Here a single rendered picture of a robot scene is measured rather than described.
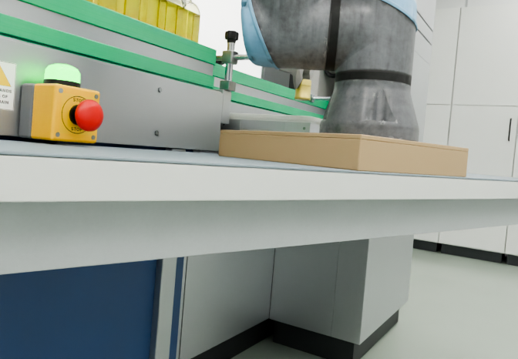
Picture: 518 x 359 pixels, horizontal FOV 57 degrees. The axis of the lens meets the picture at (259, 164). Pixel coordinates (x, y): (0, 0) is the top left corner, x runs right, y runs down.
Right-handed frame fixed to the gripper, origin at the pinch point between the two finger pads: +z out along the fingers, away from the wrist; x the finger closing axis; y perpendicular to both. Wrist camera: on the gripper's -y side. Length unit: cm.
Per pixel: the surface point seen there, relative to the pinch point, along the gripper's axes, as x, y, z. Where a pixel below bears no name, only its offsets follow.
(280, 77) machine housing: -64, 42, -13
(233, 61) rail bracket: 13.3, 10.0, -2.6
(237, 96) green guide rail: -7.2, 22.3, 2.2
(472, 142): -346, 11, -5
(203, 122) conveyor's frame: 21.0, 10.7, 10.8
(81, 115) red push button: 58, 1, 13
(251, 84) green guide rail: -13.3, 22.4, -2.0
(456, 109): -346, 26, -32
